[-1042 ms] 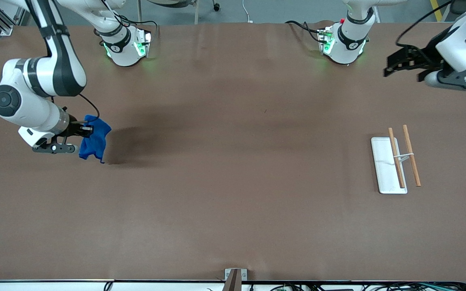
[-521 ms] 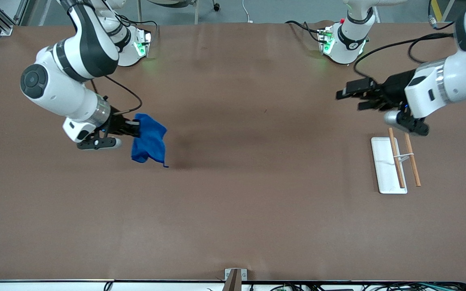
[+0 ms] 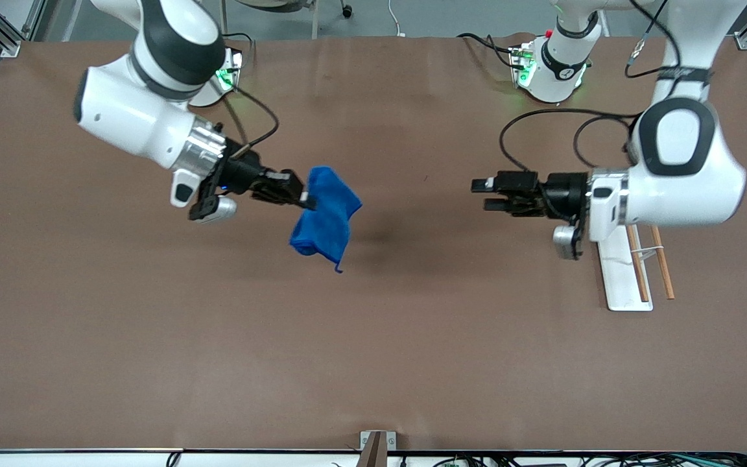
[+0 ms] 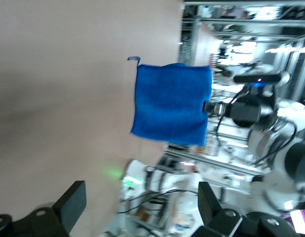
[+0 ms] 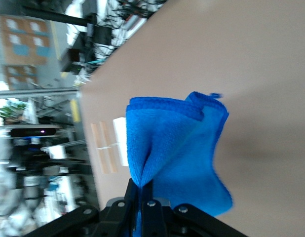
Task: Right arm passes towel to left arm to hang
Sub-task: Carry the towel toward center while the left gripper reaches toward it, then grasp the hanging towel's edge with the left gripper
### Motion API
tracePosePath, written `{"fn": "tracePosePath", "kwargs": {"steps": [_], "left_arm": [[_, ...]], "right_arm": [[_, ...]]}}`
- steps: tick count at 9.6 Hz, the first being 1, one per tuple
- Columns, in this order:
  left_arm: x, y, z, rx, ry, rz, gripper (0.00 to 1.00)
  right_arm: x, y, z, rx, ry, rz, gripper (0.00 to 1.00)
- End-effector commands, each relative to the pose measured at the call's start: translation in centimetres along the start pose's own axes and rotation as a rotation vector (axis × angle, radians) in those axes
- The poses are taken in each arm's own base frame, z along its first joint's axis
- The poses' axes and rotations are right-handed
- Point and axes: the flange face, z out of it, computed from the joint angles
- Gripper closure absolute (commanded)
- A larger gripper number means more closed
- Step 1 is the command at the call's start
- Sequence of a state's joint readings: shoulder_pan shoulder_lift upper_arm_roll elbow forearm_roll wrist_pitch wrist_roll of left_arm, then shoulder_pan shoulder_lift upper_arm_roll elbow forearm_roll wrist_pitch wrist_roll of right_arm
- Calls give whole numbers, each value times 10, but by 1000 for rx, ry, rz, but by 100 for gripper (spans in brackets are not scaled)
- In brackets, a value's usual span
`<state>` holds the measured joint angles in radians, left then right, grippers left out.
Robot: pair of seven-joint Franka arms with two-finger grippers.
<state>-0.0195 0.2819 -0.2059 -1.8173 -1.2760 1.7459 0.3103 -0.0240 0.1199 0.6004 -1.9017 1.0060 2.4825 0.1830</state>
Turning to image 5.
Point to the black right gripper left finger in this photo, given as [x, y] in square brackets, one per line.
[129, 197]

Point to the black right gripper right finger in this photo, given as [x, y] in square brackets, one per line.
[147, 212]

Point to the blue microfiber towel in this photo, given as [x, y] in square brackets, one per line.
[172, 138]

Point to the wooden rack rod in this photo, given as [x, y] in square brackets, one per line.
[97, 135]
[112, 160]

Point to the green potted plant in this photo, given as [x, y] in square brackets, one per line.
[9, 109]

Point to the black electronics box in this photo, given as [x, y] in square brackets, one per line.
[71, 59]

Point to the cardboard box with white labels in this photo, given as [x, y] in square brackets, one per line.
[24, 39]
[19, 76]

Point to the black metal pole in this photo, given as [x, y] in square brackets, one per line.
[56, 17]

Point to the black exterior depth camera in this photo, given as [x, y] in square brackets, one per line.
[31, 132]

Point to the aluminium frame bar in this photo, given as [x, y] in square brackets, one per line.
[36, 92]

